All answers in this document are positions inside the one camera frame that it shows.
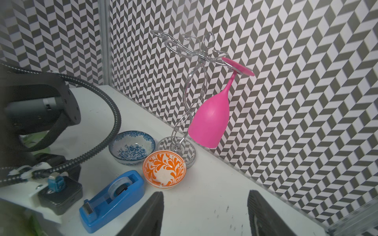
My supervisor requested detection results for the orange patterned bowl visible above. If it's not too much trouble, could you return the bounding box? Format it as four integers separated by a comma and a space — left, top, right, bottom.
142, 150, 187, 189

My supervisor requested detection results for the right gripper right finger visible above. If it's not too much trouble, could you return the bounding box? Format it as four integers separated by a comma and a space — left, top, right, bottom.
247, 190, 296, 236

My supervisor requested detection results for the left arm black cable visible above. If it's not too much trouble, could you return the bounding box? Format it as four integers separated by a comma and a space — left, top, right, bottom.
0, 61, 122, 188

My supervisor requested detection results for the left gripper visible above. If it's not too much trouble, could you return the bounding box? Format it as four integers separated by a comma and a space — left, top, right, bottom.
1, 65, 81, 165

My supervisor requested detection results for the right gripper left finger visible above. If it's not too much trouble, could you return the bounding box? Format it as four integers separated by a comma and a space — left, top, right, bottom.
117, 191, 164, 236

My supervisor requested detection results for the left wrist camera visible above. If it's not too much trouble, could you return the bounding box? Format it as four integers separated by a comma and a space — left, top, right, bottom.
0, 160, 84, 225

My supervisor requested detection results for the blue patterned bowl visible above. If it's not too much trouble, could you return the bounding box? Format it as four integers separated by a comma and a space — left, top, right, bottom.
108, 130, 156, 166

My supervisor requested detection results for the chrome glass holder stand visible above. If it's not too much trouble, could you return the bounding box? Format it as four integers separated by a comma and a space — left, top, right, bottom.
150, 30, 228, 169

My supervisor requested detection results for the pink plastic wine glass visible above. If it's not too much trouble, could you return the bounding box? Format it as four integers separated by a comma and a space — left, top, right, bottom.
188, 57, 255, 148

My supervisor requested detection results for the blue tape dispenser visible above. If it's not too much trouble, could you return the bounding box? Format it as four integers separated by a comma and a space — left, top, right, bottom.
79, 170, 145, 234

